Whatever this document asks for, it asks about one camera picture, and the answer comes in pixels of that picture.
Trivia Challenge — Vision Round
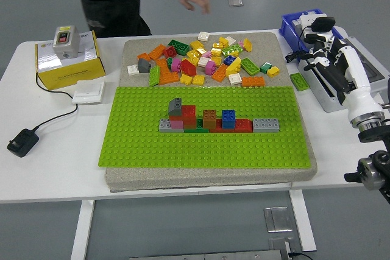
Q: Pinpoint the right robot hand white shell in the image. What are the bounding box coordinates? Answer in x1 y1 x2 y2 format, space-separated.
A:
303 33 385 123

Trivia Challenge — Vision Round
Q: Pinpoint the grey eight-stud brick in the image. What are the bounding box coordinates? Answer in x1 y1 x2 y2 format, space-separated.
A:
252 118 280 133

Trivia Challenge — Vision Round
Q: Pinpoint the green studded baseplate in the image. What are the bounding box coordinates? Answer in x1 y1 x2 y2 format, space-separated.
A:
97 85 314 169

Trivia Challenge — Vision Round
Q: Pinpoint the dark green six-stud brick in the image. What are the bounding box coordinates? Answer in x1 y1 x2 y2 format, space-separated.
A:
168 39 190 57

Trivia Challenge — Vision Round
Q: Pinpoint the lime green six-stud brick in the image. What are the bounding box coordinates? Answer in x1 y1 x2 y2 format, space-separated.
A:
240 57 261 76
290 72 310 92

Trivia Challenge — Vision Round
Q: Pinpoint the red slope brick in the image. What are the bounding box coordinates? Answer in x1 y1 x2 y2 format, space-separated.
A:
180 59 197 77

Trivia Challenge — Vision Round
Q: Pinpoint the large orange brick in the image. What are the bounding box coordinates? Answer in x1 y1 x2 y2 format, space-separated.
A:
155 58 181 86

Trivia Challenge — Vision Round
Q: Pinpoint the dark grey slope brick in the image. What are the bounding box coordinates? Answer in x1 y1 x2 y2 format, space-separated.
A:
138 58 152 74

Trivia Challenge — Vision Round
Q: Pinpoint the orange long brick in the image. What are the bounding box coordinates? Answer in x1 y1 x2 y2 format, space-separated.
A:
241 76 266 88

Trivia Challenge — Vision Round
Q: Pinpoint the red square brick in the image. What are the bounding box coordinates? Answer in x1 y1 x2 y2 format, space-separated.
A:
181 105 197 119

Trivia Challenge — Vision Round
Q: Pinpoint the red long brick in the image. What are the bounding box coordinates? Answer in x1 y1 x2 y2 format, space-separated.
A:
209 118 254 133

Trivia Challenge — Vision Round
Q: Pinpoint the brown square brick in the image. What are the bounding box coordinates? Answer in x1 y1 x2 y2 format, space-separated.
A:
202 110 217 129

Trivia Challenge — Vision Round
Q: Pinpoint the blue square brick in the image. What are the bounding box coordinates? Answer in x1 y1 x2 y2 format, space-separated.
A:
221 110 236 130

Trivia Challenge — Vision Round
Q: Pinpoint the light grey brick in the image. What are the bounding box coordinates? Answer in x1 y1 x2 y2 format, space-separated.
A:
158 118 185 133

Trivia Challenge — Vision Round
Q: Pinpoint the dark green flat brick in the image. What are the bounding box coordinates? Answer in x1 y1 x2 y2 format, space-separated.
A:
183 119 210 133

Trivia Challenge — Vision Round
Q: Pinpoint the black charger plug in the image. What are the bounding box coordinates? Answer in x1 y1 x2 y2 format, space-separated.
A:
310 16 336 32

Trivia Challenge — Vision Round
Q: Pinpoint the white socket block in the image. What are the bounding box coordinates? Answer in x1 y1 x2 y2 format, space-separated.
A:
300 26 336 41

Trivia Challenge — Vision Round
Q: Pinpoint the blue plastic bin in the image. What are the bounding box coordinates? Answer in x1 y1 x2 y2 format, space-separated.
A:
279 9 345 63

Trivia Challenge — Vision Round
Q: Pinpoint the white table leg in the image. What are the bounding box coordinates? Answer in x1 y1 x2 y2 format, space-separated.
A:
289 185 317 252
70 200 95 260

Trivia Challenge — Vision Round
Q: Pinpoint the yellow cardboard box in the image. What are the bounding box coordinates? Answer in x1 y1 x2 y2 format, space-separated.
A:
34 30 107 91

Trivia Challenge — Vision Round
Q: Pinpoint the metal floor plate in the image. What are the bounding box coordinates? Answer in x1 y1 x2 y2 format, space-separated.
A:
268 236 302 253
263 206 293 233

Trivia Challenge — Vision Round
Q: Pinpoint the grey-brown foam mat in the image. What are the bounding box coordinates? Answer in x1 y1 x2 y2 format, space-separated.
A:
104 31 317 194

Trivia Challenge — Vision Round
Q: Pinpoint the black power adapter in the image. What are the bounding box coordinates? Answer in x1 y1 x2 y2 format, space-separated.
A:
6 127 40 158

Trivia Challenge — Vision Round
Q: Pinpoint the grey metal base bar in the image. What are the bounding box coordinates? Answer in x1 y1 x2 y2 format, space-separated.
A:
129 249 290 260

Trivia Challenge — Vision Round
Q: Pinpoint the grey enclosure with clear lid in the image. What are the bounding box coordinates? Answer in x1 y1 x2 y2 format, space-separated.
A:
297 37 390 113

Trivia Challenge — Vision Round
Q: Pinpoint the thin black cable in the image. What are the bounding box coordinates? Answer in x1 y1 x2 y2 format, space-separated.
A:
285 23 314 63

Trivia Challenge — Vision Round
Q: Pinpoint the white switch module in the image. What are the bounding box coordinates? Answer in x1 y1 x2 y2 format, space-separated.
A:
299 12 327 25

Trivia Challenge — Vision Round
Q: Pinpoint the grey push-button switch box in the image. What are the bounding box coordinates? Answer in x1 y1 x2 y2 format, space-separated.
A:
52 25 82 60

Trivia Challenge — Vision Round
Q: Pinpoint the white wall switch panel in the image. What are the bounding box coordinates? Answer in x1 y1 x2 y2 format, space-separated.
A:
71 80 106 105

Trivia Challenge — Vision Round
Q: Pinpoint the black floor cable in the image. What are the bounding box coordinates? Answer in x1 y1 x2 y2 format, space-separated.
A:
288 250 314 259

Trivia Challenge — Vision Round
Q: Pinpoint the black power cord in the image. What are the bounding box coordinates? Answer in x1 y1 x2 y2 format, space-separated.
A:
32 72 79 133

